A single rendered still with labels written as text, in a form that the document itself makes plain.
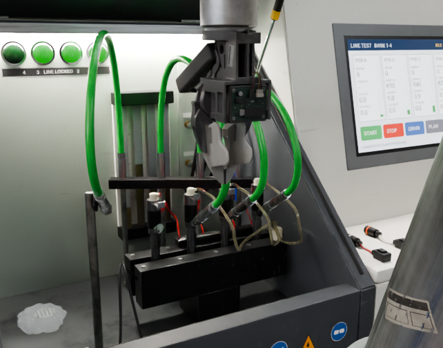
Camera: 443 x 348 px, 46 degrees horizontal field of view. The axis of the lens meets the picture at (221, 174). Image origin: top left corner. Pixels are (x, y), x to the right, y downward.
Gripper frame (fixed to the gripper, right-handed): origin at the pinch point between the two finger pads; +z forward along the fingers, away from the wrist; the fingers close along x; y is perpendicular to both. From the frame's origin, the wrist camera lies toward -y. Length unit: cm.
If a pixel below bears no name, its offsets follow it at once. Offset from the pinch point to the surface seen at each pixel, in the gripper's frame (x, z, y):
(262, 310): 10.6, 26.8, -4.6
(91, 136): -15.1, -4.7, -13.6
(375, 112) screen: 59, -2, -30
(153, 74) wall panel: 12, -11, -56
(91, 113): -14.6, -8.0, -14.7
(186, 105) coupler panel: 20, -3, -56
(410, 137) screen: 70, 5, -28
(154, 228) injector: -0.6, 16.9, -26.4
